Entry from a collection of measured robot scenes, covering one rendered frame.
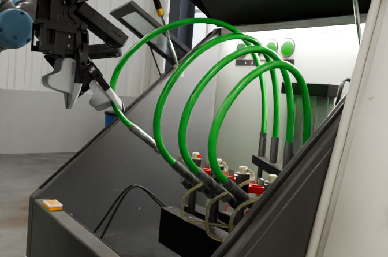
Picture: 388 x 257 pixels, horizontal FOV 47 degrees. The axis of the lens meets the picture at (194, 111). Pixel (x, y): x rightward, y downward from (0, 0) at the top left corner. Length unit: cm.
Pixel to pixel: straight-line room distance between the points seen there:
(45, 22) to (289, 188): 48
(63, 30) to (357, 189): 54
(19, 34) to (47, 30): 14
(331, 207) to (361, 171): 8
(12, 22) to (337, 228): 69
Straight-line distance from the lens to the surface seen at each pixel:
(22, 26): 95
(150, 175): 132
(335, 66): 110
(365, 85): 76
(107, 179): 126
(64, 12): 84
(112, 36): 87
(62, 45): 82
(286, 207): 70
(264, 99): 112
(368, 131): 72
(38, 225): 117
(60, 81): 83
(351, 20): 105
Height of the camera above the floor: 126
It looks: 3 degrees down
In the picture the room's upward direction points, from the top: 5 degrees clockwise
